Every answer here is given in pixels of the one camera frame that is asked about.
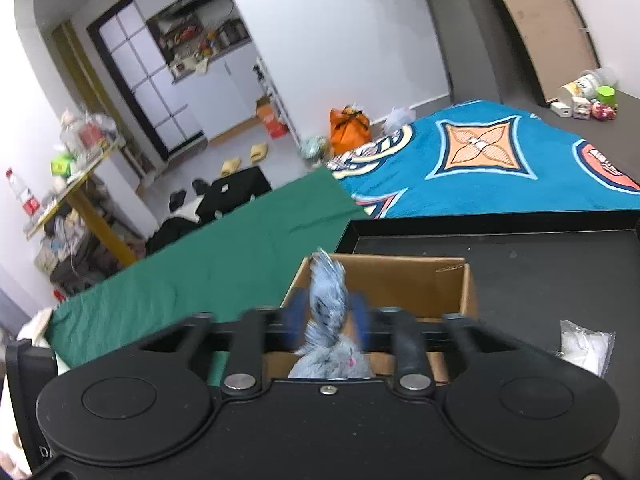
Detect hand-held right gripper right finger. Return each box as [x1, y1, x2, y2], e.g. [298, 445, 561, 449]
[349, 291, 522, 395]

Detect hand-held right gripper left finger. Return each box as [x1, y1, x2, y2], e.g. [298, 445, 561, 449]
[139, 289, 309, 395]

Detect grey plush toy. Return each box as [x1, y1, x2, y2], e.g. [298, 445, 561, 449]
[288, 248, 377, 380]

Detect brown cardboard box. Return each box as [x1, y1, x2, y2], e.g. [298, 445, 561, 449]
[262, 255, 479, 387]

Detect large black tray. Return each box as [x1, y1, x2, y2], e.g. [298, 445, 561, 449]
[333, 209, 640, 388]

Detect clear bag of white stuffing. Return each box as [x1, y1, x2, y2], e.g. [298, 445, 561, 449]
[558, 320, 616, 379]

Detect white cloth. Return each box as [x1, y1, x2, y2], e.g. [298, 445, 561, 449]
[14, 307, 56, 349]

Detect green cloth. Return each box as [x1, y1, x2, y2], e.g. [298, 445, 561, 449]
[47, 166, 372, 388]

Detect black stool with holes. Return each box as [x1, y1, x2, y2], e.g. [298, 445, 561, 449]
[197, 165, 274, 221]

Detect pile of black clothing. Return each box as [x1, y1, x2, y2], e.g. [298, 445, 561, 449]
[144, 197, 211, 256]

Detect floral patterned bag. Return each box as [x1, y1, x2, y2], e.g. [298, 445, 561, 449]
[298, 134, 332, 166]

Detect yellow table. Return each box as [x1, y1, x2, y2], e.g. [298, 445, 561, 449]
[24, 135, 141, 269]

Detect blue printed blanket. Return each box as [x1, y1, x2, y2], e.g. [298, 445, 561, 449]
[325, 99, 640, 221]

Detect orange bag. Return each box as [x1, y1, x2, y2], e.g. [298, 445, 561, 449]
[328, 104, 374, 156]

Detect red label water bottle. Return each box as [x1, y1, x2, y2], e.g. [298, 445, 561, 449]
[4, 167, 42, 216]

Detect orange cardboard box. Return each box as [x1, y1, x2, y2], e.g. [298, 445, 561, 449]
[254, 95, 290, 140]

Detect white plastic bag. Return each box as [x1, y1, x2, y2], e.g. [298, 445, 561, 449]
[382, 106, 417, 134]

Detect white shelf rack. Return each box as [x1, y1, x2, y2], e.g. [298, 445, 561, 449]
[252, 57, 301, 146]

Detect white kitchen cabinet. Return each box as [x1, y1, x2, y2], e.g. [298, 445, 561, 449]
[172, 42, 274, 141]

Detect clear plastic bag clutter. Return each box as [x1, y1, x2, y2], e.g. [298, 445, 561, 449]
[59, 108, 121, 156]

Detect black framed glass door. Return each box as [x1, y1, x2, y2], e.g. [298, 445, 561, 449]
[87, 0, 209, 156]

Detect cluttered kitchen shelf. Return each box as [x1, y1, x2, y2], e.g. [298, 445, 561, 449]
[149, 15, 251, 81]

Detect pink red toys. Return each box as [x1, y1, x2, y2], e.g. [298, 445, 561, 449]
[589, 100, 619, 121]

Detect black framed brown board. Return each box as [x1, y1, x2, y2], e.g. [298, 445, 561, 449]
[472, 0, 601, 107]

